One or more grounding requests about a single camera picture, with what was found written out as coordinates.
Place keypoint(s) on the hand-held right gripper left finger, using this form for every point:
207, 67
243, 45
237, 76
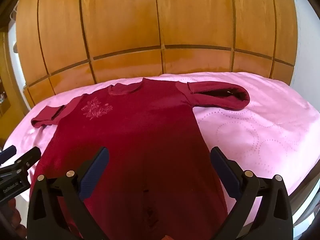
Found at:
96, 170

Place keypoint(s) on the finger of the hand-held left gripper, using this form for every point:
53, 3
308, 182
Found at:
30, 156
8, 152

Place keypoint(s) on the wooden wardrobe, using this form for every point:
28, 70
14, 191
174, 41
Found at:
155, 25

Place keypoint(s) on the dark red long-sleeved shirt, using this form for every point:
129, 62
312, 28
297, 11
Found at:
140, 130

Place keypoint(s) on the wooden shelf unit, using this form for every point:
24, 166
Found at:
5, 92

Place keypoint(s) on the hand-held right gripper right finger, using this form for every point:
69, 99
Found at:
223, 171

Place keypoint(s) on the pink bedspread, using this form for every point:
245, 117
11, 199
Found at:
250, 135

